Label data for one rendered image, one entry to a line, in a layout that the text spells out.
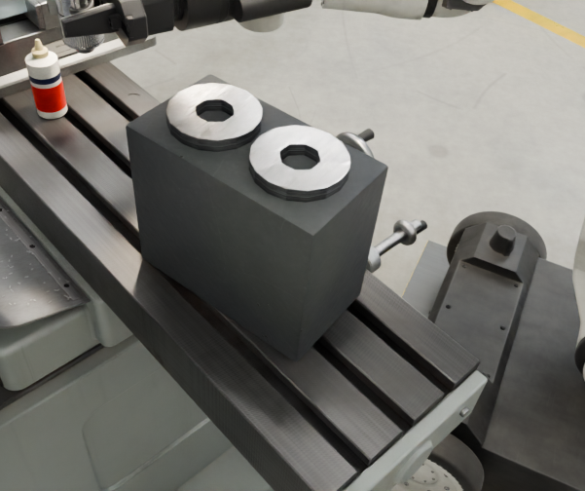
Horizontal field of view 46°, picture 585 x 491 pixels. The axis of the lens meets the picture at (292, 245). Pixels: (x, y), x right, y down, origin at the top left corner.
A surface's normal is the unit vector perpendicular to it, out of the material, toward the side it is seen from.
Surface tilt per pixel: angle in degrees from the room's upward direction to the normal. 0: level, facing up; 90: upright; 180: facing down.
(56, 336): 90
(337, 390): 0
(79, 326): 90
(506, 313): 0
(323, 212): 0
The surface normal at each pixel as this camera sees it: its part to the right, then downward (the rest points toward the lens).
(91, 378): 0.67, 0.57
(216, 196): -0.60, 0.55
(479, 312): 0.07, -0.69
